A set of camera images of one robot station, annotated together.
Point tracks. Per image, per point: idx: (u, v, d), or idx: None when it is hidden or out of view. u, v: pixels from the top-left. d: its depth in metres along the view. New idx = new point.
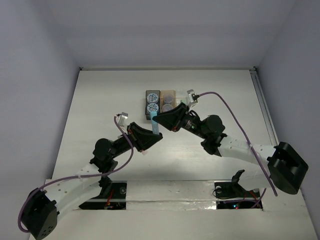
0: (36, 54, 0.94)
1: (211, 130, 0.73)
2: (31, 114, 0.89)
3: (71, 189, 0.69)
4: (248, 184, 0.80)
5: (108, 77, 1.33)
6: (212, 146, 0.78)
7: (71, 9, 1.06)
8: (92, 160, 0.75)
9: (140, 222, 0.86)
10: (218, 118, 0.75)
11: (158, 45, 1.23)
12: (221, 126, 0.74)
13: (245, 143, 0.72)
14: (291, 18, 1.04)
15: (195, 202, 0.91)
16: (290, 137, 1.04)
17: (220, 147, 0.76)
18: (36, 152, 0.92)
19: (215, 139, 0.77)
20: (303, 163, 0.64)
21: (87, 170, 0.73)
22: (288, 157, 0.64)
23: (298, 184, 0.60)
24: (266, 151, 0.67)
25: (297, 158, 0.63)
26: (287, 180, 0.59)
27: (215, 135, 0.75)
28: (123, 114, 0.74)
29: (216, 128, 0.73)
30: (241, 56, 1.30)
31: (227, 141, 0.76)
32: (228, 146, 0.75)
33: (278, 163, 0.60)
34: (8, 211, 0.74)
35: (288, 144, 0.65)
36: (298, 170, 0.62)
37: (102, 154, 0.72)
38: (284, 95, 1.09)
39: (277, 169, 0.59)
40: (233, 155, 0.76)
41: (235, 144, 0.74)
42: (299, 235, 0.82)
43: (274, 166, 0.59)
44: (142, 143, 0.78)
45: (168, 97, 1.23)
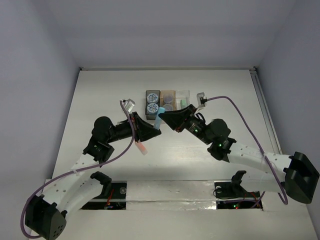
0: (36, 53, 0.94)
1: (219, 135, 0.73)
2: (31, 113, 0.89)
3: (70, 186, 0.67)
4: (252, 185, 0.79)
5: (108, 77, 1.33)
6: (219, 151, 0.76)
7: (72, 9, 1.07)
8: (86, 149, 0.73)
9: (140, 223, 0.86)
10: (223, 121, 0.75)
11: (158, 45, 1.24)
12: (226, 130, 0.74)
13: (257, 151, 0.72)
14: (290, 20, 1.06)
15: (195, 202, 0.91)
16: (290, 137, 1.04)
17: (230, 154, 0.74)
18: (36, 151, 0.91)
19: (222, 144, 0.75)
20: (317, 173, 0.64)
21: (82, 162, 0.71)
22: (303, 168, 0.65)
23: (312, 194, 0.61)
24: (281, 162, 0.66)
25: (311, 169, 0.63)
26: (302, 190, 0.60)
27: (222, 139, 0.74)
28: (131, 101, 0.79)
29: (224, 133, 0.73)
30: (241, 56, 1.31)
31: (238, 147, 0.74)
32: (239, 153, 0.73)
33: (295, 175, 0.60)
34: (8, 211, 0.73)
35: (303, 154, 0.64)
36: (311, 179, 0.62)
37: (100, 133, 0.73)
38: (283, 96, 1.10)
39: (294, 181, 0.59)
40: (242, 162, 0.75)
41: (245, 151, 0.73)
42: (299, 235, 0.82)
43: (291, 178, 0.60)
44: (142, 136, 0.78)
45: (168, 97, 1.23)
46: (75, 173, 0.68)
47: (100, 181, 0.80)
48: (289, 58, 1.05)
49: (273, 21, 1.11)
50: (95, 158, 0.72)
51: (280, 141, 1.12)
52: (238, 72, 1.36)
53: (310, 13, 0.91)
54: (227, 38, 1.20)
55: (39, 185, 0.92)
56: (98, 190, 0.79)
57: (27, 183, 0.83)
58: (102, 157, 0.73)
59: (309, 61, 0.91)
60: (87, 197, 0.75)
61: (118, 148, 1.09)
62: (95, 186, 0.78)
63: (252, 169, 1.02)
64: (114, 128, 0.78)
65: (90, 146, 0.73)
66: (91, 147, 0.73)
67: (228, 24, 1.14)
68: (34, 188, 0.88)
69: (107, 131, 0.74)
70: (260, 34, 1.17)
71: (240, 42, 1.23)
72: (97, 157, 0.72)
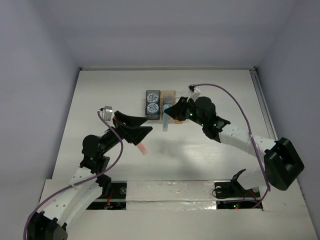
0: (36, 54, 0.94)
1: (200, 106, 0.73)
2: (31, 113, 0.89)
3: (70, 201, 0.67)
4: (250, 185, 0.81)
5: (108, 77, 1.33)
6: (210, 129, 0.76)
7: (71, 9, 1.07)
8: (82, 163, 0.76)
9: (140, 222, 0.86)
10: (208, 98, 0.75)
11: (158, 45, 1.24)
12: (212, 105, 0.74)
13: (245, 132, 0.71)
14: (290, 20, 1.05)
15: (195, 202, 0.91)
16: (290, 137, 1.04)
17: (221, 133, 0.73)
18: (36, 151, 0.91)
19: (217, 124, 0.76)
20: (300, 163, 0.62)
21: (80, 176, 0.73)
22: (287, 154, 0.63)
23: (290, 181, 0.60)
24: (265, 144, 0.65)
25: (294, 157, 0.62)
26: (280, 175, 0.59)
27: (208, 114, 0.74)
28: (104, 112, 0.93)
29: (207, 106, 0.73)
30: (241, 56, 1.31)
31: (230, 128, 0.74)
32: (229, 133, 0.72)
33: (274, 156, 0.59)
34: (8, 211, 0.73)
35: (289, 140, 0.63)
36: (292, 167, 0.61)
37: (92, 150, 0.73)
38: (283, 95, 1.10)
39: (271, 161, 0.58)
40: (232, 143, 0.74)
41: (235, 132, 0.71)
42: (299, 235, 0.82)
43: (269, 158, 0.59)
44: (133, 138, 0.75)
45: (168, 97, 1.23)
46: (73, 188, 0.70)
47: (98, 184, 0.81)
48: (289, 58, 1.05)
49: (273, 21, 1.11)
50: (93, 171, 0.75)
51: None
52: (238, 72, 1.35)
53: (310, 13, 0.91)
54: (227, 38, 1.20)
55: (39, 185, 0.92)
56: (97, 194, 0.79)
57: (27, 183, 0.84)
58: (99, 168, 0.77)
59: (309, 61, 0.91)
60: (86, 204, 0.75)
61: (118, 148, 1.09)
62: (95, 190, 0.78)
63: (252, 169, 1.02)
64: (102, 140, 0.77)
65: (85, 160, 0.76)
66: (87, 161, 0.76)
67: (228, 24, 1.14)
68: (34, 188, 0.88)
69: (98, 148, 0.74)
70: (260, 34, 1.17)
71: (240, 42, 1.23)
72: (94, 170, 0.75)
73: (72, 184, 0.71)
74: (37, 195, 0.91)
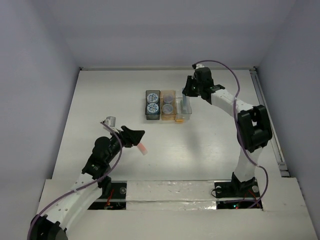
0: (36, 54, 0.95)
1: (197, 70, 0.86)
2: (31, 113, 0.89)
3: (72, 206, 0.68)
4: (245, 176, 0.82)
5: (108, 77, 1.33)
6: (205, 91, 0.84)
7: (71, 9, 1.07)
8: (84, 169, 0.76)
9: (140, 222, 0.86)
10: (208, 68, 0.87)
11: (158, 46, 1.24)
12: (207, 71, 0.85)
13: (233, 97, 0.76)
14: (290, 20, 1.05)
15: (195, 202, 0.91)
16: (290, 136, 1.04)
17: (213, 94, 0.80)
18: (36, 151, 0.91)
19: (212, 88, 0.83)
20: (270, 131, 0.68)
21: (82, 181, 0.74)
22: (260, 120, 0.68)
23: (254, 143, 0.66)
24: (245, 106, 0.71)
25: (266, 124, 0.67)
26: (246, 133, 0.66)
27: (203, 76, 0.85)
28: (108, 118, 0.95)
29: (202, 69, 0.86)
30: (241, 56, 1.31)
31: (221, 92, 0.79)
32: (219, 95, 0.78)
33: (246, 116, 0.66)
34: (8, 211, 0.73)
35: (265, 108, 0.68)
36: (261, 132, 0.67)
37: (100, 152, 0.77)
38: (284, 95, 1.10)
39: (241, 119, 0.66)
40: (220, 105, 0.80)
41: (225, 95, 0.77)
42: (299, 235, 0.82)
43: (241, 116, 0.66)
44: (134, 138, 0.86)
45: (168, 97, 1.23)
46: (75, 192, 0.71)
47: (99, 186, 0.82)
48: (289, 59, 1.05)
49: (273, 21, 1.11)
50: (94, 177, 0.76)
51: (280, 142, 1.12)
52: (238, 72, 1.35)
53: (310, 13, 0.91)
54: (227, 38, 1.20)
55: (38, 185, 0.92)
56: (97, 196, 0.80)
57: (27, 183, 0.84)
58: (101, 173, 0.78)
59: (309, 62, 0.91)
60: (87, 206, 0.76)
61: None
62: (95, 192, 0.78)
63: None
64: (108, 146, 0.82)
65: (87, 166, 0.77)
66: (89, 167, 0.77)
67: (228, 24, 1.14)
68: (34, 188, 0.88)
69: (107, 150, 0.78)
70: (260, 34, 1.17)
71: (240, 42, 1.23)
72: (95, 175, 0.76)
73: (75, 189, 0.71)
74: (37, 195, 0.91)
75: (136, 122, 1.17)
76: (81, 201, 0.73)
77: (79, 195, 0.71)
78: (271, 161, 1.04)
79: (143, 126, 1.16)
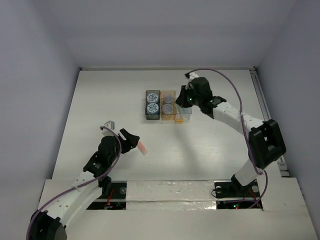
0: (36, 54, 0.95)
1: (193, 82, 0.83)
2: (31, 113, 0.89)
3: (73, 202, 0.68)
4: (248, 180, 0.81)
5: (108, 77, 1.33)
6: (205, 105, 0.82)
7: (71, 9, 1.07)
8: (86, 167, 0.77)
9: (140, 222, 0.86)
10: (206, 79, 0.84)
11: (158, 46, 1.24)
12: (205, 83, 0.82)
13: (238, 112, 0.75)
14: (290, 19, 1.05)
15: (195, 202, 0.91)
16: (290, 136, 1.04)
17: (215, 109, 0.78)
18: (36, 151, 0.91)
19: (213, 101, 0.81)
20: (283, 146, 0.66)
21: (83, 179, 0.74)
22: (271, 135, 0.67)
23: (269, 161, 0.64)
24: (253, 122, 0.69)
25: (278, 139, 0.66)
26: (259, 152, 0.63)
27: (201, 89, 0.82)
28: (109, 123, 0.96)
29: (199, 82, 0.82)
30: (241, 56, 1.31)
31: (224, 106, 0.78)
32: (222, 109, 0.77)
33: (258, 134, 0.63)
34: (8, 210, 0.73)
35: (275, 122, 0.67)
36: (274, 148, 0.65)
37: (105, 150, 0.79)
38: (284, 95, 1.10)
39: (254, 139, 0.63)
40: (223, 119, 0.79)
41: (229, 109, 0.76)
42: (299, 235, 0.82)
43: (253, 135, 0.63)
44: (133, 139, 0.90)
45: (168, 97, 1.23)
46: (76, 189, 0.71)
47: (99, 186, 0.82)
48: (289, 59, 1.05)
49: (273, 21, 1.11)
50: (95, 175, 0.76)
51: None
52: (238, 72, 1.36)
53: (310, 13, 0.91)
54: (227, 38, 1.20)
55: (39, 185, 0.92)
56: (97, 196, 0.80)
57: (27, 183, 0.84)
58: (102, 171, 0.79)
59: (309, 62, 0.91)
60: (87, 205, 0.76)
61: None
62: (95, 191, 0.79)
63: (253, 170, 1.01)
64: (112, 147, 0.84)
65: (89, 164, 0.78)
66: (91, 165, 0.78)
67: (228, 24, 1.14)
68: (34, 188, 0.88)
69: (112, 148, 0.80)
70: (260, 34, 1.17)
71: (240, 42, 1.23)
72: (96, 173, 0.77)
73: (76, 186, 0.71)
74: (37, 195, 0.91)
75: (136, 122, 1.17)
76: (82, 199, 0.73)
77: (80, 192, 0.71)
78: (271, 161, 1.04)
79: (143, 127, 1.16)
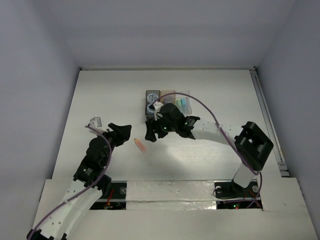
0: (36, 54, 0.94)
1: (163, 111, 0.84)
2: (31, 113, 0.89)
3: (65, 217, 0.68)
4: (248, 181, 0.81)
5: (108, 77, 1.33)
6: (182, 129, 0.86)
7: (71, 9, 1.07)
8: (76, 176, 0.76)
9: (140, 222, 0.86)
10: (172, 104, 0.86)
11: (158, 46, 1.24)
12: (173, 107, 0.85)
13: (214, 125, 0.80)
14: (290, 19, 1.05)
15: (195, 202, 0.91)
16: (290, 137, 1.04)
17: (193, 130, 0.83)
18: (36, 151, 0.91)
19: (188, 123, 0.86)
20: (269, 141, 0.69)
21: (74, 190, 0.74)
22: (254, 136, 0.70)
23: (263, 161, 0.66)
24: (233, 131, 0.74)
25: (263, 138, 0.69)
26: (252, 157, 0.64)
27: (172, 115, 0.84)
28: (93, 119, 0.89)
29: (168, 109, 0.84)
30: (241, 56, 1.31)
31: (200, 124, 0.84)
32: (200, 128, 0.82)
33: (244, 141, 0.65)
34: (8, 211, 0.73)
35: (254, 123, 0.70)
36: (263, 148, 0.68)
37: (94, 153, 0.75)
38: (284, 95, 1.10)
39: (243, 146, 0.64)
40: (205, 136, 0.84)
41: (205, 126, 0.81)
42: (299, 235, 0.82)
43: (240, 144, 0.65)
44: (124, 132, 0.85)
45: (168, 97, 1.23)
46: (67, 203, 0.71)
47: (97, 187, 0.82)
48: (288, 59, 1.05)
49: (273, 21, 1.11)
50: (86, 183, 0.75)
51: (280, 142, 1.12)
52: (238, 72, 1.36)
53: (310, 13, 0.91)
54: (227, 38, 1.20)
55: (39, 185, 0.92)
56: (97, 196, 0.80)
57: (27, 183, 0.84)
58: (93, 177, 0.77)
59: (309, 62, 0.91)
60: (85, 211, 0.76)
61: (118, 148, 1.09)
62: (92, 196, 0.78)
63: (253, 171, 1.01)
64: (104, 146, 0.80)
65: (78, 172, 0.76)
66: (81, 173, 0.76)
67: (228, 24, 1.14)
68: (34, 188, 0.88)
69: (101, 151, 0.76)
70: (260, 34, 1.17)
71: (240, 42, 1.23)
72: (87, 182, 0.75)
73: (66, 200, 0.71)
74: (37, 195, 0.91)
75: (136, 122, 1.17)
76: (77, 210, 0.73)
77: (72, 205, 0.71)
78: (271, 161, 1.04)
79: (143, 127, 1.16)
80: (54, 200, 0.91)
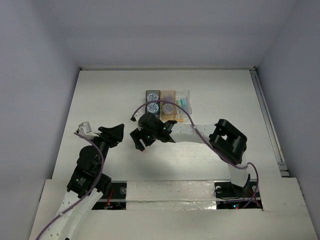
0: (36, 54, 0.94)
1: (141, 120, 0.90)
2: (31, 113, 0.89)
3: (62, 229, 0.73)
4: (243, 180, 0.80)
5: (108, 77, 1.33)
6: (161, 133, 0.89)
7: (71, 9, 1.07)
8: (69, 188, 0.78)
9: (140, 222, 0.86)
10: (149, 113, 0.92)
11: (158, 46, 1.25)
12: (149, 116, 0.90)
13: (190, 126, 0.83)
14: (290, 19, 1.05)
15: (195, 202, 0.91)
16: (290, 137, 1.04)
17: (172, 133, 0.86)
18: (36, 151, 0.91)
19: (166, 127, 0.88)
20: (241, 135, 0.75)
21: (68, 202, 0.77)
22: (228, 132, 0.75)
23: (238, 155, 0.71)
24: (208, 130, 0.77)
25: (235, 133, 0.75)
26: (226, 152, 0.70)
27: (150, 123, 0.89)
28: (81, 125, 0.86)
29: (146, 118, 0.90)
30: (241, 56, 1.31)
31: (177, 127, 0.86)
32: (178, 131, 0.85)
33: (218, 139, 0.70)
34: (8, 211, 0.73)
35: (226, 121, 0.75)
36: (237, 143, 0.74)
37: (86, 163, 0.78)
38: (283, 95, 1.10)
39: (217, 144, 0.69)
40: (184, 138, 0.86)
41: (182, 128, 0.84)
42: (299, 235, 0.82)
43: (215, 142, 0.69)
44: (116, 134, 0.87)
45: (168, 97, 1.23)
46: (63, 215, 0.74)
47: (96, 189, 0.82)
48: (288, 59, 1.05)
49: (273, 21, 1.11)
50: (79, 194, 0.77)
51: (280, 142, 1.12)
52: (238, 72, 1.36)
53: (310, 13, 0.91)
54: (227, 38, 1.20)
55: (39, 185, 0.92)
56: (98, 197, 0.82)
57: (27, 183, 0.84)
58: (87, 187, 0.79)
59: (309, 62, 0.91)
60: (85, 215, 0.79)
61: (118, 148, 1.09)
62: (89, 200, 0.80)
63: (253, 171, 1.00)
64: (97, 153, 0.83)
65: (71, 183, 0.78)
66: (74, 184, 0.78)
67: (228, 24, 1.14)
68: (34, 188, 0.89)
69: (93, 160, 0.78)
70: (260, 34, 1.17)
71: (240, 42, 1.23)
72: (80, 192, 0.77)
73: (61, 212, 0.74)
74: (37, 195, 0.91)
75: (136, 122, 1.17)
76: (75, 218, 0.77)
77: (67, 217, 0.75)
78: (271, 160, 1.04)
79: None
80: (54, 200, 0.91)
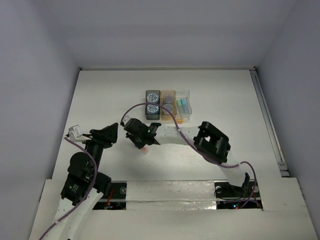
0: (36, 54, 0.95)
1: (126, 126, 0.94)
2: (31, 113, 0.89)
3: (59, 235, 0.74)
4: (241, 178, 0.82)
5: (108, 77, 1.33)
6: (146, 136, 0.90)
7: (71, 9, 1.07)
8: (63, 195, 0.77)
9: (140, 222, 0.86)
10: (134, 119, 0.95)
11: (158, 46, 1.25)
12: (133, 121, 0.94)
13: (174, 129, 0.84)
14: (290, 19, 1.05)
15: (195, 202, 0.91)
16: (290, 136, 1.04)
17: (156, 136, 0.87)
18: (36, 151, 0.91)
19: (151, 130, 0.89)
20: (223, 136, 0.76)
21: (63, 209, 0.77)
22: (211, 134, 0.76)
23: (222, 155, 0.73)
24: (192, 133, 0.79)
25: (218, 134, 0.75)
26: (211, 153, 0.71)
27: (133, 128, 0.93)
28: (71, 129, 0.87)
29: (130, 124, 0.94)
30: (241, 56, 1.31)
31: (162, 129, 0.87)
32: (162, 134, 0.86)
33: (202, 141, 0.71)
34: (8, 211, 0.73)
35: (209, 122, 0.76)
36: (220, 144, 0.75)
37: (78, 171, 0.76)
38: (283, 95, 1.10)
39: (201, 146, 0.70)
40: (167, 141, 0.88)
41: (166, 131, 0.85)
42: (299, 235, 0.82)
43: (199, 144, 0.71)
44: (109, 136, 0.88)
45: (168, 97, 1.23)
46: (59, 223, 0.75)
47: (96, 189, 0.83)
48: (288, 59, 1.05)
49: (273, 21, 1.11)
50: (73, 201, 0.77)
51: (280, 141, 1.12)
52: (238, 72, 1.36)
53: (310, 13, 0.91)
54: (227, 38, 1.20)
55: (38, 185, 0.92)
56: (98, 198, 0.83)
57: (27, 183, 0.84)
58: (81, 193, 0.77)
59: (309, 62, 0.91)
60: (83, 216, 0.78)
61: (117, 148, 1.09)
62: (86, 203, 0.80)
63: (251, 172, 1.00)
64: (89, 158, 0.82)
65: (65, 190, 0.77)
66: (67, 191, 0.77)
67: (228, 24, 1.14)
68: (34, 188, 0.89)
69: (85, 168, 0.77)
70: (260, 34, 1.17)
71: (240, 42, 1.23)
72: (75, 200, 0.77)
73: (56, 220, 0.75)
74: (37, 195, 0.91)
75: None
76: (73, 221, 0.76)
77: (63, 224, 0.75)
78: (272, 161, 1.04)
79: None
80: (54, 200, 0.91)
